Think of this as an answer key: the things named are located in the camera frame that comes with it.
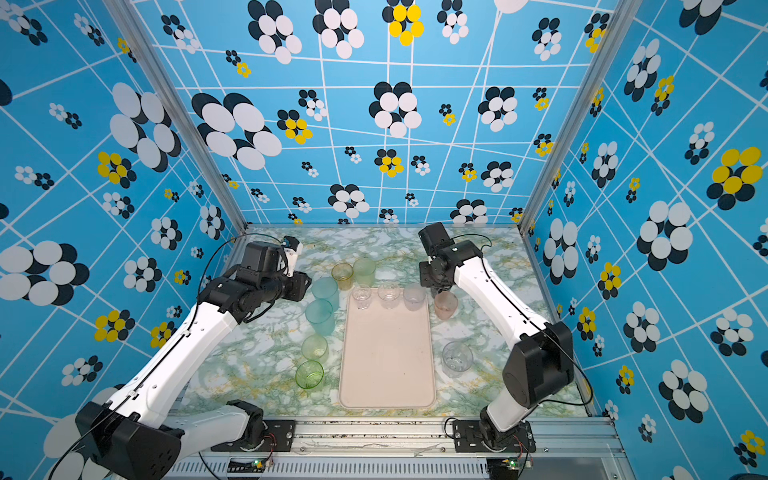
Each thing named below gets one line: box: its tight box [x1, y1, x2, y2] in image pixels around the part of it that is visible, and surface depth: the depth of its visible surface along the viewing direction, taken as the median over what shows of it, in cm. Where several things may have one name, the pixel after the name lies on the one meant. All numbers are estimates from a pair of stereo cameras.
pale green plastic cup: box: [301, 334, 329, 364], surface depth 87 cm
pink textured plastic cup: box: [434, 291, 458, 321], surface depth 96 cm
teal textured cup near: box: [305, 298, 336, 337], surface depth 93 cm
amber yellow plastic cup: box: [331, 262, 354, 291], surface depth 104 cm
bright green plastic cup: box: [295, 360, 324, 389], surface depth 84 cm
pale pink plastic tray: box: [338, 288, 436, 409], surface depth 88 cm
